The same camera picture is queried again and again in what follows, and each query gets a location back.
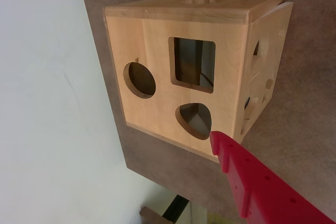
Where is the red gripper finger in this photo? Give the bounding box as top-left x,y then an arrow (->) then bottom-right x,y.
209,130 -> 336,224

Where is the black post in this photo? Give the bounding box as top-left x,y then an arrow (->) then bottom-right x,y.
162,194 -> 190,221

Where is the brown wooden board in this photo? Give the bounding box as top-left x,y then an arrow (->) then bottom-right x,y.
138,206 -> 171,224

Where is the wooden shape sorter box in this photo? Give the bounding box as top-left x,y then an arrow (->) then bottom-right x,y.
102,0 -> 294,164

